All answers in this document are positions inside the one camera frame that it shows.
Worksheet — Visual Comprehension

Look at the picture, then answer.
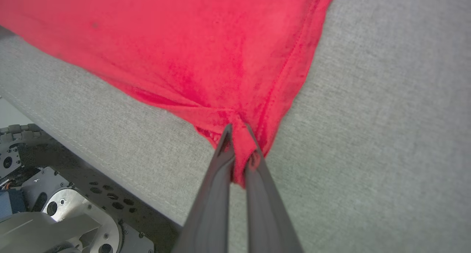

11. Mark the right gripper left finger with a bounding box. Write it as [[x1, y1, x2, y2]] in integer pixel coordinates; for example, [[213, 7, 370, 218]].
[[172, 123, 236, 253]]

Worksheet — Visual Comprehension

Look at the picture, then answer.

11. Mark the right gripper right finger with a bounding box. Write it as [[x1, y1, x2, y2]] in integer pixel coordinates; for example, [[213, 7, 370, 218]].
[[244, 123, 304, 253]]

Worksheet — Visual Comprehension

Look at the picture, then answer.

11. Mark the red and white garment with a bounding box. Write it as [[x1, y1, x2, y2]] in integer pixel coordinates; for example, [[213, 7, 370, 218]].
[[0, 0, 337, 189]]

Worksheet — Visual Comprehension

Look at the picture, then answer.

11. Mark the grey fabric sofa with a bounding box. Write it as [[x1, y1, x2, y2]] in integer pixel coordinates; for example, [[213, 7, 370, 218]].
[[0, 0, 471, 253]]

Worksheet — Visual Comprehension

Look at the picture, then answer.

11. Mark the grey metal robot wheeled base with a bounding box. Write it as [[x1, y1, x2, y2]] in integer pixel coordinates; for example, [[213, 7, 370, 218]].
[[0, 123, 183, 253]]

